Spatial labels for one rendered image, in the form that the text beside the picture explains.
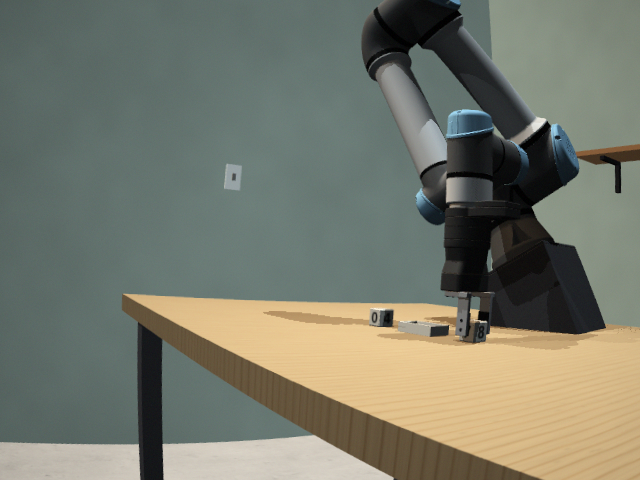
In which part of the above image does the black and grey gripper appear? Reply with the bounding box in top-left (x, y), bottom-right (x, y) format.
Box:
top-left (441, 177), bottom-right (521, 336)

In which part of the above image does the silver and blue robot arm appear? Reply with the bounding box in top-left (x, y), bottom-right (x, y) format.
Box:
top-left (361, 0), bottom-right (579, 269)

